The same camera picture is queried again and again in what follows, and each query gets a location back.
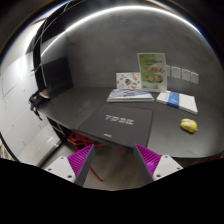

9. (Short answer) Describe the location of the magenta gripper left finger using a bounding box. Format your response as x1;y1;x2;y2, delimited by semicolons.
46;144;95;186

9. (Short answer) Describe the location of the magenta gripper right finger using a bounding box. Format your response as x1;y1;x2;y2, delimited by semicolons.
133;144;182;184

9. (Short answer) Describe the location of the black mouse pad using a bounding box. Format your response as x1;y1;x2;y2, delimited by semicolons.
79;104;153;147

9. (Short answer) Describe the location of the yellow computer mouse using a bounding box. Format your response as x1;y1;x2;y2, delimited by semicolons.
180;119;198;133

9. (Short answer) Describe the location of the red stool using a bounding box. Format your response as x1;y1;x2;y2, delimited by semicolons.
67;132;101;186

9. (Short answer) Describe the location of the white and blue book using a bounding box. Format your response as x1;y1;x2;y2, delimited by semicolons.
156;91;198;114

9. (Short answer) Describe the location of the black bag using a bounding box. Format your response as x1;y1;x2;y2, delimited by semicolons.
29;89;50;119

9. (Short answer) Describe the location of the grey magazine stack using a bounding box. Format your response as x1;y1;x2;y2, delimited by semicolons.
107;89;154;102

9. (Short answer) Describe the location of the white colourful card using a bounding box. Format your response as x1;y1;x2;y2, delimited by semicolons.
116;72;141;89

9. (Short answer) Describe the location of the black monitor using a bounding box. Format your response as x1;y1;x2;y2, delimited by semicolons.
43;57;73;98

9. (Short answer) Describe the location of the green standing menu sign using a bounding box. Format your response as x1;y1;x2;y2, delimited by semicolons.
137;53;167;92

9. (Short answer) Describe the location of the white wall socket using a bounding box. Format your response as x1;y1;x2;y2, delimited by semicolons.
171;66;181;79
166;65;171;77
182;69;191;81
191;72;199;84

